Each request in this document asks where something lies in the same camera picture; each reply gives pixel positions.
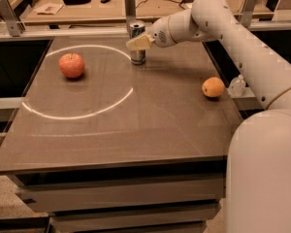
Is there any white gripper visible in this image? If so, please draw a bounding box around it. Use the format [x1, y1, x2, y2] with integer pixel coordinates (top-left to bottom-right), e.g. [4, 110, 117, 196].
[126, 17, 176, 50]

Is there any redbull can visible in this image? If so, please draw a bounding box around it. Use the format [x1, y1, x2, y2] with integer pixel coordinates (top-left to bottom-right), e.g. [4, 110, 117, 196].
[129, 20, 146, 65]

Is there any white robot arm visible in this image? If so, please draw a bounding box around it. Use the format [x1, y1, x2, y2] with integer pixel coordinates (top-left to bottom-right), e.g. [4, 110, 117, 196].
[127, 0, 291, 233]

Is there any small black device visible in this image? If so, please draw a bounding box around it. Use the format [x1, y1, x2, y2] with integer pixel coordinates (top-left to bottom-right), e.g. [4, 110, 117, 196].
[100, 0, 111, 4]

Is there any black cloth bundle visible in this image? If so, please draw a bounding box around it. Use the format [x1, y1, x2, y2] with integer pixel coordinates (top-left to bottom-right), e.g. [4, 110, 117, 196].
[63, 0, 91, 5]

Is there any red apple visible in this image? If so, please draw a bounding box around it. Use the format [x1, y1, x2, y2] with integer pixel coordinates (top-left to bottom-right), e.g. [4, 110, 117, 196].
[58, 52, 85, 79]

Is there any orange fruit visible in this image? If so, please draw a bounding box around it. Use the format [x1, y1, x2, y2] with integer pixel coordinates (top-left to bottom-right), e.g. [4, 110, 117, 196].
[202, 77, 225, 98]

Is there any paper note on desk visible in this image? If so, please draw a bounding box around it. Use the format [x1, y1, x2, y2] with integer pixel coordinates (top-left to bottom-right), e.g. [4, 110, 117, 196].
[35, 3, 63, 15]

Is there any clear plastic bottle left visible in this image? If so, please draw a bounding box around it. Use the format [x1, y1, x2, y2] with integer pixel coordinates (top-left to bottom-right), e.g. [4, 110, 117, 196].
[229, 75, 246, 97]

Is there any grey drawer cabinet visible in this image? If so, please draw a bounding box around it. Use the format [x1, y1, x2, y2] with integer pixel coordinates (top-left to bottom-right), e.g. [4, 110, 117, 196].
[12, 158, 227, 233]

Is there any middle metal bracket post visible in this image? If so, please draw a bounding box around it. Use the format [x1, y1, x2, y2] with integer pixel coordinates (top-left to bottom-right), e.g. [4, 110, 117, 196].
[124, 0, 136, 31]

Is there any metal bracket post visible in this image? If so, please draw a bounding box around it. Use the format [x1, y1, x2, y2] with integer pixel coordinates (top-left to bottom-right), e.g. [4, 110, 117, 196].
[124, 0, 136, 31]
[0, 0, 25, 37]
[239, 0, 257, 27]

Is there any right metal bracket post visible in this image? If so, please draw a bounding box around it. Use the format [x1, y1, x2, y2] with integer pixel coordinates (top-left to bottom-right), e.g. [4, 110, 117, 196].
[239, 0, 257, 27]

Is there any left metal bracket post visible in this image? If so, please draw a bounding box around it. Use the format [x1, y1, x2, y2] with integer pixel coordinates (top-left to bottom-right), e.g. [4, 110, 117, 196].
[0, 0, 25, 37]

